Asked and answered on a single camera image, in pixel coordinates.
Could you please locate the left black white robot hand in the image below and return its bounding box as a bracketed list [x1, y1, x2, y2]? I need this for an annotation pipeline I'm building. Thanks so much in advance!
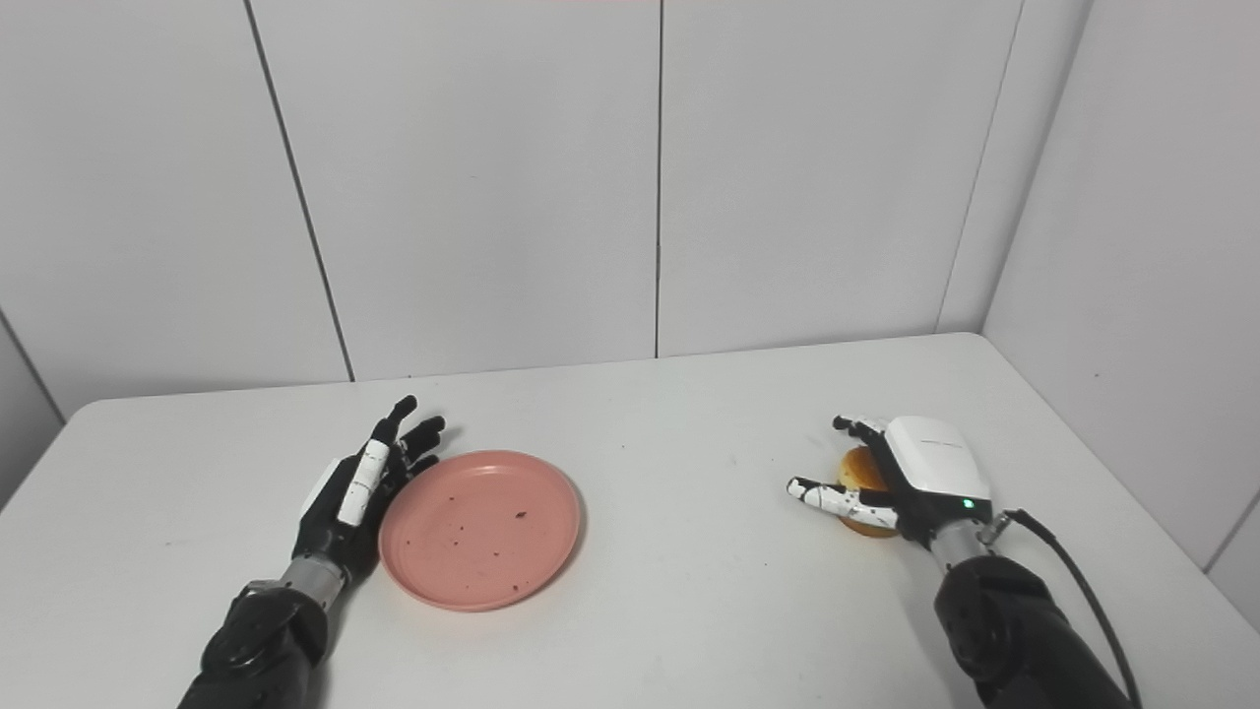
[292, 395, 447, 582]

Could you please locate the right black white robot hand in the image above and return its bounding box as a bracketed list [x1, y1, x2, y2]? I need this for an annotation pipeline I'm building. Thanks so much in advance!
[786, 415, 994, 548]

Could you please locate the toy hamburger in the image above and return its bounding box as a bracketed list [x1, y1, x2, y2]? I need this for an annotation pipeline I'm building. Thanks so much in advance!
[836, 445, 899, 539]

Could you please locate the pink round plate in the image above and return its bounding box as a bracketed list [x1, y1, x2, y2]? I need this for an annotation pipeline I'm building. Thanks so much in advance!
[378, 450, 582, 612]

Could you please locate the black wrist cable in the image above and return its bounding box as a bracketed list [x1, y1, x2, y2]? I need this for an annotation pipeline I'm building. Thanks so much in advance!
[989, 508, 1144, 709]

